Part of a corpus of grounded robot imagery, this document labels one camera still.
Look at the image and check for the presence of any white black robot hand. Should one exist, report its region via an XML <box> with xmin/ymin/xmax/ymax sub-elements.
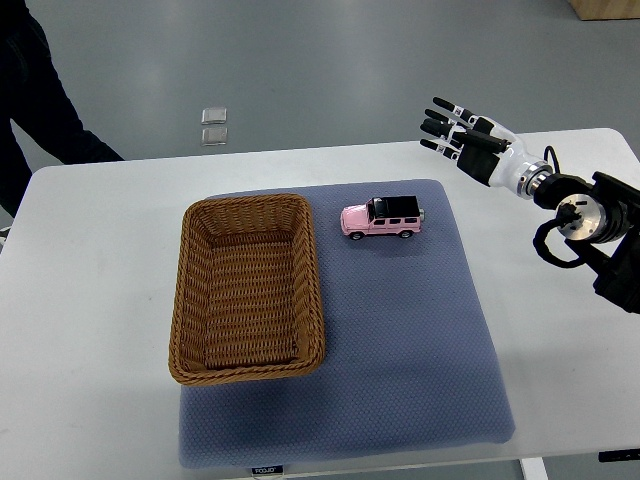
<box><xmin>420</xmin><ymin>97</ymin><xmax>553</xmax><ymax>199</ymax></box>

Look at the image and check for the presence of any pink toy car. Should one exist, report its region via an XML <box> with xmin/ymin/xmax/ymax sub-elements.
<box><xmin>340</xmin><ymin>196</ymin><xmax>425</xmax><ymax>240</ymax></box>

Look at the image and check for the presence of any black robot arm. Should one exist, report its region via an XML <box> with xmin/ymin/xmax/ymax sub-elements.
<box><xmin>528</xmin><ymin>146</ymin><xmax>639</xmax><ymax>314</ymax></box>

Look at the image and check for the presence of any brown wicker basket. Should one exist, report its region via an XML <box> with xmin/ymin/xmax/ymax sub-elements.
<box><xmin>168</xmin><ymin>193</ymin><xmax>326</xmax><ymax>386</ymax></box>

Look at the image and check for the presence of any wooden box corner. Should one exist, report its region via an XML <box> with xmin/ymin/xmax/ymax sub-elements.
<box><xmin>569</xmin><ymin>0</ymin><xmax>640</xmax><ymax>21</ymax></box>

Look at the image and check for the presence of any blue grey mat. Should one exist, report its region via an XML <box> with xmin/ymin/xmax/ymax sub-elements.
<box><xmin>179</xmin><ymin>179</ymin><xmax>515</xmax><ymax>469</ymax></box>

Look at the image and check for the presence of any upper metal floor plate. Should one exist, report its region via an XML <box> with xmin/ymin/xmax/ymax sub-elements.
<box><xmin>201</xmin><ymin>106</ymin><xmax>227</xmax><ymax>125</ymax></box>

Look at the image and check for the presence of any white table leg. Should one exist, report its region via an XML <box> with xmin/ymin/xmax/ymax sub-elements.
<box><xmin>519</xmin><ymin>457</ymin><xmax>549</xmax><ymax>480</ymax></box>

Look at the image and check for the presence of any black table control panel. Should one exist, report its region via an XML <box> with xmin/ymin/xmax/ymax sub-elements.
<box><xmin>598</xmin><ymin>448</ymin><xmax>640</xmax><ymax>463</ymax></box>

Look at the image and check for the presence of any person in dark clothes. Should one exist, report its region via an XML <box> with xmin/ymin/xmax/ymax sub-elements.
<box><xmin>1</xmin><ymin>1</ymin><xmax>122</xmax><ymax>217</ymax></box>

